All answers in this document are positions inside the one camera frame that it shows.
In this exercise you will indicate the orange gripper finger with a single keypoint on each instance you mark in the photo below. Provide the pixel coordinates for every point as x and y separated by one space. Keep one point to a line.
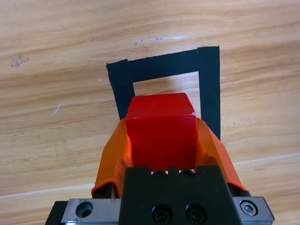
215 152
110 159

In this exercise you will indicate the red wooden block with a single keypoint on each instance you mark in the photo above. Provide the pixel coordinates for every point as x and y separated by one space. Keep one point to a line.
161 136

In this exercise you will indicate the black tape square outline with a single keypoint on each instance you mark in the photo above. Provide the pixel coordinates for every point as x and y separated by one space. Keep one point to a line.
208 93

